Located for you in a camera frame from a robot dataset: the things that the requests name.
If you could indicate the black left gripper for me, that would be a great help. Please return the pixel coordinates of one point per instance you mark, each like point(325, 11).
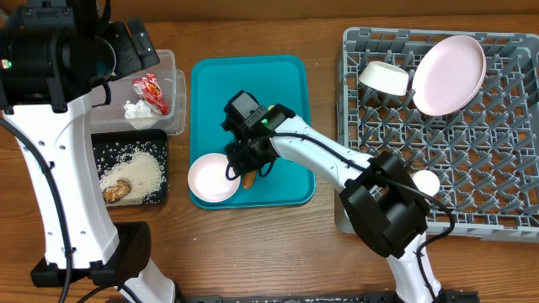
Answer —
point(131, 60)

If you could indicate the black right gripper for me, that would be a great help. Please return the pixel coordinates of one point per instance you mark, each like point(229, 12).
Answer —
point(240, 165)

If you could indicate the orange carrot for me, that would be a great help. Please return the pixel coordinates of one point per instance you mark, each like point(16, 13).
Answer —
point(248, 180)

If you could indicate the red wrapper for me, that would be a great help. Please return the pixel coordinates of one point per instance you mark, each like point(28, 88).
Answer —
point(148, 89)

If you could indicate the pink white bowl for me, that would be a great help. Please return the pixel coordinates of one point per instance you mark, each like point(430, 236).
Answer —
point(207, 178)

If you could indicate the white tissue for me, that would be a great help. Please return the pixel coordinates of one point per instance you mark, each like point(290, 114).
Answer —
point(138, 110)

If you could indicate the white rice pile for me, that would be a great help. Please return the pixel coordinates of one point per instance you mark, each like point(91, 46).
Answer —
point(135, 172)

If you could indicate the brown food scraps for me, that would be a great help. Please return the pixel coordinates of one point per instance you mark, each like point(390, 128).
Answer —
point(116, 192)

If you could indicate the cream white bowl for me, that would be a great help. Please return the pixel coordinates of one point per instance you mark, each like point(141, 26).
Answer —
point(385, 78)

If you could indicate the white plastic cup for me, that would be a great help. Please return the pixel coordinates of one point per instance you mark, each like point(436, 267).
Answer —
point(426, 182)

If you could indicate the white round plate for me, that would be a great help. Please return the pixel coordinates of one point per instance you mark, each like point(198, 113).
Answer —
point(449, 76)

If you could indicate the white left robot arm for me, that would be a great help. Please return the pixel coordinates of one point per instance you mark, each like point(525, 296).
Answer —
point(53, 54)

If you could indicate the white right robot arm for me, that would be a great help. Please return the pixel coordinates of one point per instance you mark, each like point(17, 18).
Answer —
point(385, 207)

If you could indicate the black waste tray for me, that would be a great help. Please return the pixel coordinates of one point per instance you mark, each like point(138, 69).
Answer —
point(130, 139)

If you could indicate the clear plastic bin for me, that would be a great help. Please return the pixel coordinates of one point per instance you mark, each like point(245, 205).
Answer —
point(111, 118)

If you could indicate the teal plastic tray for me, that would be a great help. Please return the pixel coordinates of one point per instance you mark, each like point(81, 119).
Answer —
point(271, 80)

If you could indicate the grey dish rack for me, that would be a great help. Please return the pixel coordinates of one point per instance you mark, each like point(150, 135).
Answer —
point(485, 156)

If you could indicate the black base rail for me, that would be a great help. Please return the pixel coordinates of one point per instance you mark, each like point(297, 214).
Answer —
point(386, 296)

